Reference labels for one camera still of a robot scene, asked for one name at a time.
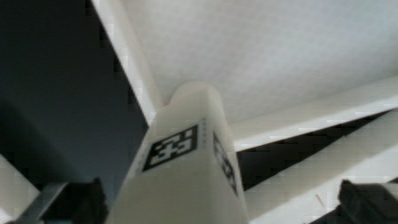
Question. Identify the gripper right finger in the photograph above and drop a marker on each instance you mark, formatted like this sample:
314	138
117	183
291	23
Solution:
391	189

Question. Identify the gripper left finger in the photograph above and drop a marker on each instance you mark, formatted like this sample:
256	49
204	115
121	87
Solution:
41	204

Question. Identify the white desk leg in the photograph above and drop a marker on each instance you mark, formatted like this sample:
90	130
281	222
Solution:
181	187

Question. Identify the white desk top tray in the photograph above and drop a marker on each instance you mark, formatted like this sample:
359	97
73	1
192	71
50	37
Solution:
295	55

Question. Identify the white U-shaped fence frame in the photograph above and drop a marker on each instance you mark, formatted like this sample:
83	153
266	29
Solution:
288	200

